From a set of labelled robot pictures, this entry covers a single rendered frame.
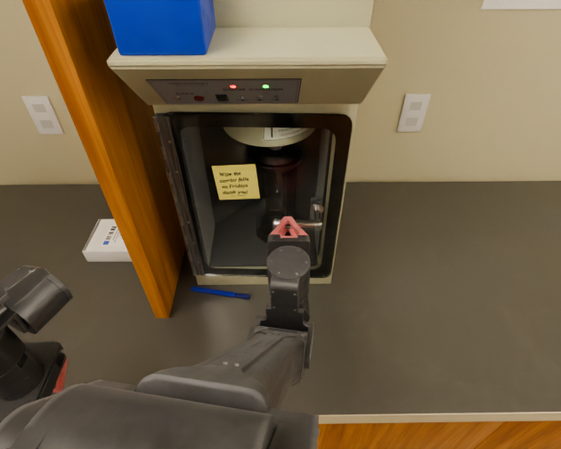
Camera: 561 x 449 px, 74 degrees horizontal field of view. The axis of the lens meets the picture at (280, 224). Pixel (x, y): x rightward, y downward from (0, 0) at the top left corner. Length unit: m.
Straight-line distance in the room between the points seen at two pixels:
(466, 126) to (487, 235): 0.33
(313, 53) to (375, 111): 0.68
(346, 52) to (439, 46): 0.64
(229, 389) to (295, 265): 0.31
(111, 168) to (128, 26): 0.22
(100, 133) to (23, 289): 0.22
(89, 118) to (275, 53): 0.26
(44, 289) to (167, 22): 0.35
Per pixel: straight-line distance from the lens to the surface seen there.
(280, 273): 0.47
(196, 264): 0.85
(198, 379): 0.19
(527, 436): 1.15
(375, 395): 0.80
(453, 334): 0.92
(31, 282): 0.55
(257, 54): 0.47
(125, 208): 0.66
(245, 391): 0.18
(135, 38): 0.49
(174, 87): 0.53
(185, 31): 0.47
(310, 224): 0.67
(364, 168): 1.24
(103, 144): 0.59
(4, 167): 1.47
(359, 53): 0.48
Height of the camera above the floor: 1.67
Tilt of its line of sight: 44 degrees down
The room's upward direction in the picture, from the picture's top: straight up
